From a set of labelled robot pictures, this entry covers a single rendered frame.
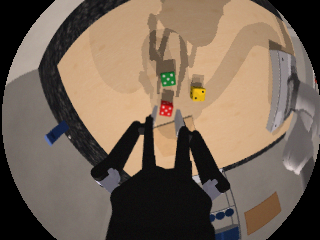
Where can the tan square mat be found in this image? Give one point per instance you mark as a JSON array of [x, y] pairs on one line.
[[165, 137]]

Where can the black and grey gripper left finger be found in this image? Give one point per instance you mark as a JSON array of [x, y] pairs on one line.
[[107, 172]]

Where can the green die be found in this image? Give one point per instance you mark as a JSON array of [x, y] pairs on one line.
[[168, 78]]

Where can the yellow die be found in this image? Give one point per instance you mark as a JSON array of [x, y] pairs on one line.
[[197, 93]]

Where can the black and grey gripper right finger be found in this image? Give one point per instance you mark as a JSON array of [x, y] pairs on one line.
[[213, 181]]

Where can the red die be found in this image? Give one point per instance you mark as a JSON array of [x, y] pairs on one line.
[[166, 108]]

